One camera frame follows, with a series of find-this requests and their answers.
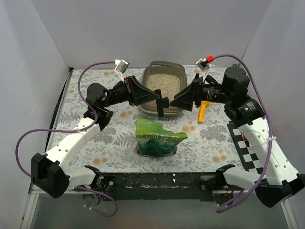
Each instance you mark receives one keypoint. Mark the orange plastic scoop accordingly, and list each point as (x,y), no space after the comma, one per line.
(203,106)

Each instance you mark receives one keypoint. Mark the brown plastic litter box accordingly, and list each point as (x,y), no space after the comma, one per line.
(170,78)

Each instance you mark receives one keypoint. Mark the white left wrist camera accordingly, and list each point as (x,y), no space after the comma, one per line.
(121,67)

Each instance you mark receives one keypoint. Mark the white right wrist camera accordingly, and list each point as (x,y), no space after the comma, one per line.
(205,65)

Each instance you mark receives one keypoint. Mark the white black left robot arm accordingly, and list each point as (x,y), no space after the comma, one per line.
(50,171)

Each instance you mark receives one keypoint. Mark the small black plastic clip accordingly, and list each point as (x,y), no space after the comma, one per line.
(161,103)

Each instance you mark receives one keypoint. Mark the green litter bag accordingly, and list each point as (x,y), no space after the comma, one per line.
(154,141)

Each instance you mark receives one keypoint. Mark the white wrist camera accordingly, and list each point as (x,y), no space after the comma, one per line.
(205,65)
(121,67)

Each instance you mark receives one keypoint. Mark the floral patterned table mat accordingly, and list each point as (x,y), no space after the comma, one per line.
(208,147)

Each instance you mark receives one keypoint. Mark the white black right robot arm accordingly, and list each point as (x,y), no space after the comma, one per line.
(278,180)

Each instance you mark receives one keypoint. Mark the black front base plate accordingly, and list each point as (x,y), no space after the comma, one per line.
(164,186)

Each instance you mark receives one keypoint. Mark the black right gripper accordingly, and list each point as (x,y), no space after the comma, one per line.
(196,91)

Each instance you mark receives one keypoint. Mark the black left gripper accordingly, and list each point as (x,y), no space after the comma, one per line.
(131,90)

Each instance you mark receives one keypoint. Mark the black white checkerboard plate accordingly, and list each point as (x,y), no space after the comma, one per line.
(249,159)

